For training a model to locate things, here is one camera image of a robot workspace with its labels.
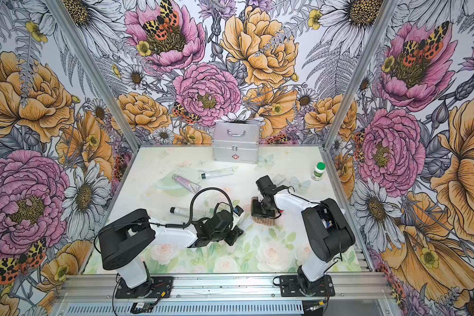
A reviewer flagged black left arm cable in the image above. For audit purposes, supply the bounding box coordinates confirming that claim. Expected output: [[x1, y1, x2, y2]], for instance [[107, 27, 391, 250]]
[[165, 187, 234, 230]]

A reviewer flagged silver aluminium first aid case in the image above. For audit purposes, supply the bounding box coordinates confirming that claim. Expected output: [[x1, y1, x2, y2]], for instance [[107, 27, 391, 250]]
[[211, 122, 260, 164]]

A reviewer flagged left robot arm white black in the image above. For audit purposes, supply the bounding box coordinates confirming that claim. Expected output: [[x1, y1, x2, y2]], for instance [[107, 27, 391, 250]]
[[97, 206, 244, 289]]

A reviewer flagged white tube purple cap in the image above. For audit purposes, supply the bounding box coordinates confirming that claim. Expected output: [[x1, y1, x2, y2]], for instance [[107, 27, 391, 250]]
[[272, 174, 286, 186]]

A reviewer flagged white slotted cable duct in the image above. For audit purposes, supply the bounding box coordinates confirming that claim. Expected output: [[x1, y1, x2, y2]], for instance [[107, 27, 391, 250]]
[[63, 301, 304, 315]]

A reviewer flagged left aluminium corner post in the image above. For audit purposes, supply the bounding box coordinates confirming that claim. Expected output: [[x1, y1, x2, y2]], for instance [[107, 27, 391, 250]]
[[46, 1, 140, 154]]

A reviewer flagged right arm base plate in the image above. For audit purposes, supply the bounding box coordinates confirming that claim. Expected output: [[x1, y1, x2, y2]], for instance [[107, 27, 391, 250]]
[[279, 275, 336, 297]]

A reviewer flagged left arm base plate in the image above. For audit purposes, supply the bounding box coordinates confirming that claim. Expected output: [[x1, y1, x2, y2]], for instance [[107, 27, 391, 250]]
[[115, 276, 174, 299]]

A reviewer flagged brown striped towel cloth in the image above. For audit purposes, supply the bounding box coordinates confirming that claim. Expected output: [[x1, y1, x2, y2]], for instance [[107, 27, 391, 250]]
[[251, 196, 275, 226]]

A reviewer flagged purple metallic tube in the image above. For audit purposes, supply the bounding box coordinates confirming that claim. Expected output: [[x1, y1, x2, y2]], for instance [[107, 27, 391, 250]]
[[172, 174, 201, 194]]

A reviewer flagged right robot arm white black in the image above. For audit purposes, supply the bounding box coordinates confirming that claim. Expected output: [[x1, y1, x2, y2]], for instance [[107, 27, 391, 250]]
[[251, 176, 356, 297]]

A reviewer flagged aluminium corner post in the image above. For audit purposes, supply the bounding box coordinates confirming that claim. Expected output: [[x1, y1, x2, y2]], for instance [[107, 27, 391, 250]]
[[46, 1, 140, 154], [323, 0, 398, 152]]

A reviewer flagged white tube teal cap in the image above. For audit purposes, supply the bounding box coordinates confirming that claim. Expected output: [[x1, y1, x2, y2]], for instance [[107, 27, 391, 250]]
[[200, 167, 238, 180]]

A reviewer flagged white bottle green cap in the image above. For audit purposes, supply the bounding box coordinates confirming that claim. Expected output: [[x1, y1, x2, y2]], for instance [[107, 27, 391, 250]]
[[312, 162, 326, 181]]

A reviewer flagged white tube black cap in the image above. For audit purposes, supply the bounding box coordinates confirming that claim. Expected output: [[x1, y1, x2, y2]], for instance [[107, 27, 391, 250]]
[[237, 215, 254, 231]]

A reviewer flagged aluminium front rail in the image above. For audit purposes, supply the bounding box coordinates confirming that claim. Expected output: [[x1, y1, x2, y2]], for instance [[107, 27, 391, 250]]
[[55, 272, 392, 303]]

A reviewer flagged right aluminium corner post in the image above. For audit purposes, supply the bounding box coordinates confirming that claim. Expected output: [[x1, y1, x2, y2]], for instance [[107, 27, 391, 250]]
[[323, 0, 398, 152]]

